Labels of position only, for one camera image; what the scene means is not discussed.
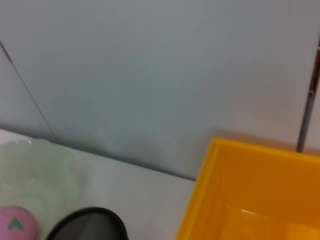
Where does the yellow plastic bin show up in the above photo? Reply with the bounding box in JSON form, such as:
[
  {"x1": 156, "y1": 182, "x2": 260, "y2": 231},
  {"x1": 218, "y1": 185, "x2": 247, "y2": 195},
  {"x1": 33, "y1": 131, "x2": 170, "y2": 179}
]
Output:
[{"x1": 173, "y1": 136, "x2": 320, "y2": 240}]

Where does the black mesh pen holder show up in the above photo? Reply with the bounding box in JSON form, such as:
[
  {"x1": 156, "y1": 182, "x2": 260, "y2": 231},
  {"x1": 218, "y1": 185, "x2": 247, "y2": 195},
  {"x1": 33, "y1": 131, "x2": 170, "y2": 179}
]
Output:
[{"x1": 46, "y1": 206, "x2": 130, "y2": 240}]

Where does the pink toy peach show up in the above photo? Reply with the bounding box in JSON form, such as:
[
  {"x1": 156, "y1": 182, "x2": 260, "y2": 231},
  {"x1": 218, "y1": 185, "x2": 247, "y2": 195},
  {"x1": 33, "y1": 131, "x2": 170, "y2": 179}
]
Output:
[{"x1": 0, "y1": 204, "x2": 40, "y2": 240}]

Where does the pale green wavy fruit bowl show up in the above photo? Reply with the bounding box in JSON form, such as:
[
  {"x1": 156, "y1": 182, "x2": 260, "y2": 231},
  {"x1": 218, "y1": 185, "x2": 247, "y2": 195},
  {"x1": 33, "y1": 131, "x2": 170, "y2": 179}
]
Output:
[{"x1": 0, "y1": 138, "x2": 81, "y2": 240}]

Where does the grey metal rod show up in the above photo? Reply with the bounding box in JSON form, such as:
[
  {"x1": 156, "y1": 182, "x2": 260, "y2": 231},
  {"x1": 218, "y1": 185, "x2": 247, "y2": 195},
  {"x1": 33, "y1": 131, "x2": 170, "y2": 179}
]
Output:
[{"x1": 296, "y1": 39, "x2": 320, "y2": 153}]

